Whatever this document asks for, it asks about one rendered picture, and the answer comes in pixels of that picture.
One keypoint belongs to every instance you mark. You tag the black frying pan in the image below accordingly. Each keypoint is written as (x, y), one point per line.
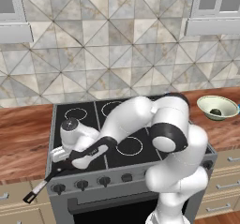
(38, 189)

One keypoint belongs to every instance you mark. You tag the black stove knob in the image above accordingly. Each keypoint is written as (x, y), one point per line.
(58, 188)
(82, 184)
(207, 164)
(104, 181)

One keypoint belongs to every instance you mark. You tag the pale green bowl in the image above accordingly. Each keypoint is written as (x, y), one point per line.
(204, 105)

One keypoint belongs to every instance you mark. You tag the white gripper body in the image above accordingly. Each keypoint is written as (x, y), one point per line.
(60, 154)

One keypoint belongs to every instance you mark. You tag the white wall cupboard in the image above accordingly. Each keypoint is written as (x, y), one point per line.
(12, 12)
(215, 12)

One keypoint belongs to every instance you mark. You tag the beige cupboard door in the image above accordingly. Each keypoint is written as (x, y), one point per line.
(28, 216)

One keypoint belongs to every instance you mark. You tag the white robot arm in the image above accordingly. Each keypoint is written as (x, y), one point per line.
(175, 159)

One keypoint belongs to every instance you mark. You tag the dark round food item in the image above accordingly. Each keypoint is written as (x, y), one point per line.
(215, 111)

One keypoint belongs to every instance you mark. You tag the beige drawer front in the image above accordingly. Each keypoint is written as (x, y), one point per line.
(18, 190)
(225, 191)
(226, 165)
(218, 213)

